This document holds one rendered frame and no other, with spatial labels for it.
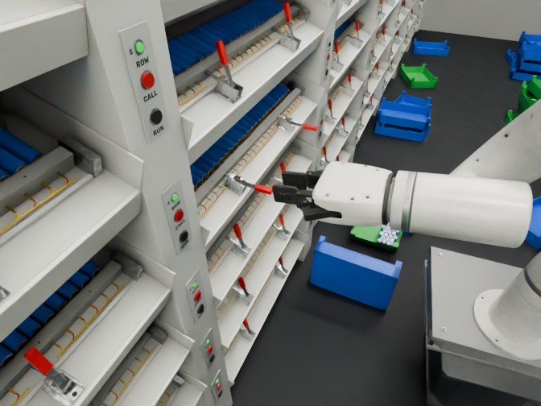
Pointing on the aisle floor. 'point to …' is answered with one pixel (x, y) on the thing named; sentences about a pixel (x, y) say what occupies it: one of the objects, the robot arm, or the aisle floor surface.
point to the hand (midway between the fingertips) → (290, 187)
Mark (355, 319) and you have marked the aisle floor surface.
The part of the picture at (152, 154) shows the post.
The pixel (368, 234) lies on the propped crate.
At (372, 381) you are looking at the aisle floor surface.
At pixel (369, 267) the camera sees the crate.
